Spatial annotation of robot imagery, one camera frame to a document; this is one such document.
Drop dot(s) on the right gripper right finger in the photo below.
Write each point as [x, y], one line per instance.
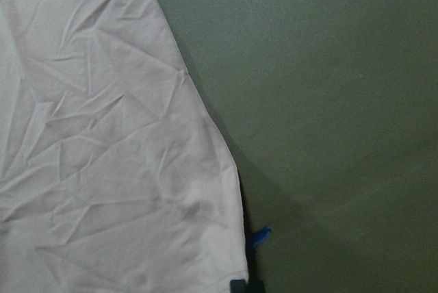
[255, 286]

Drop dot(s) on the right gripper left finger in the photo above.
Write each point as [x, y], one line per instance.
[238, 286]

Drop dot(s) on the pink Snoopy t-shirt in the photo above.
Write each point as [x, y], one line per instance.
[114, 178]

